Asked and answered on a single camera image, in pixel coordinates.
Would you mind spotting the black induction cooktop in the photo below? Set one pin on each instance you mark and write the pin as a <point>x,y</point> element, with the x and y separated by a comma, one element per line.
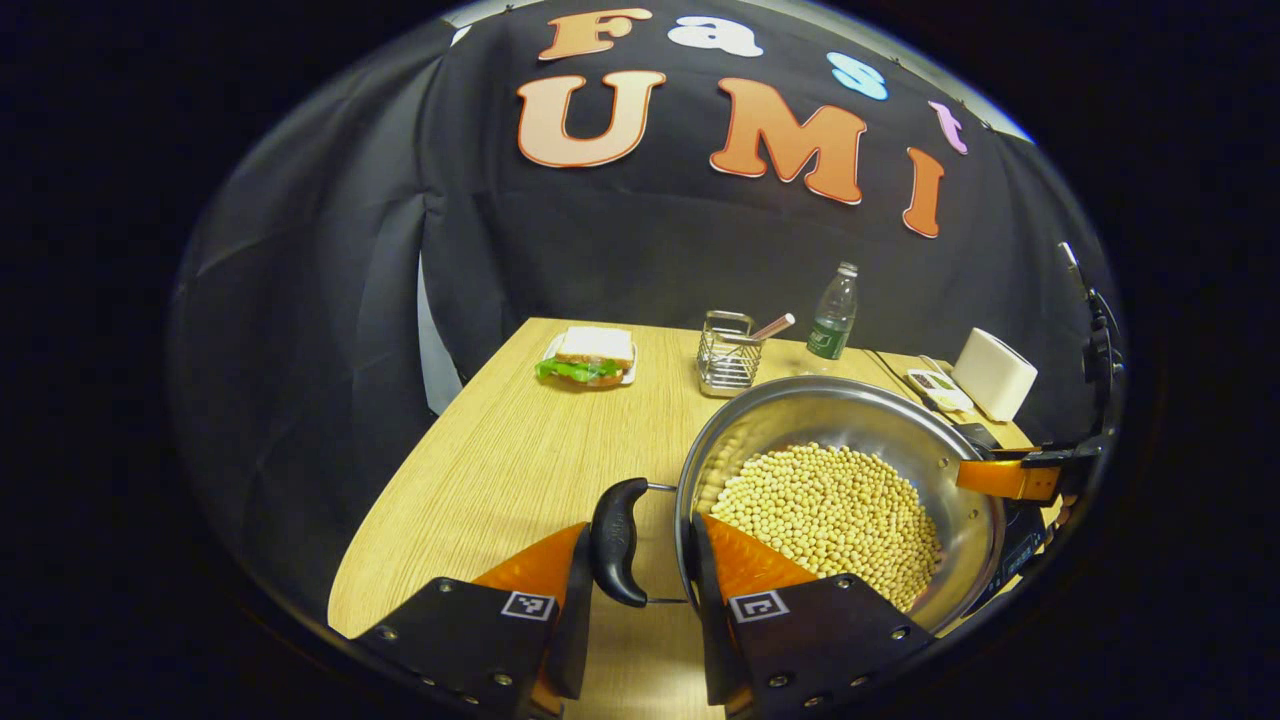
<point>1022,550</point>

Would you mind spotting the clear plastic water bottle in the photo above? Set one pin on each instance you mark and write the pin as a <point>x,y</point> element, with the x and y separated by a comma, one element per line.
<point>830,335</point>

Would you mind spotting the white divided bean dish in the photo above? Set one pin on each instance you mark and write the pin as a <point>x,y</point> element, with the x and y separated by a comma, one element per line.
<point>940,388</point>

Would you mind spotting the sandwich with lettuce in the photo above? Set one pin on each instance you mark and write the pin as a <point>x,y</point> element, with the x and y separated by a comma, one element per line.
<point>595,345</point>

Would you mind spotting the pink straw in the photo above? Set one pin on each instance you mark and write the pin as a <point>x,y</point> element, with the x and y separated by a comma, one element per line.
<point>775,326</point>

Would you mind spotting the white toaster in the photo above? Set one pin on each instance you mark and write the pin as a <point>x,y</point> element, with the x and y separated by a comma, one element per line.
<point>995,375</point>

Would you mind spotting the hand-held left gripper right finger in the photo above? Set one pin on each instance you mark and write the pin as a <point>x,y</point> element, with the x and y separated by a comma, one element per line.
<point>705,620</point>

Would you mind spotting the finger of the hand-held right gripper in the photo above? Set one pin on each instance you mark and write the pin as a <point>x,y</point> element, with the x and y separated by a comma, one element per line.
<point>1010,480</point>

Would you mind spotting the pile of soybeans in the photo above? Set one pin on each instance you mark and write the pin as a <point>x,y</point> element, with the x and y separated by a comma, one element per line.
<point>830,510</point>

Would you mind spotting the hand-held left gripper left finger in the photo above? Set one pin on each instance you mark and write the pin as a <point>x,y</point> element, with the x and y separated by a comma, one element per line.
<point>578,620</point>

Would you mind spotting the black backdrop cloth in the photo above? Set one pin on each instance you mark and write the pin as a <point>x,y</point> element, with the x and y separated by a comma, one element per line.
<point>650,260</point>

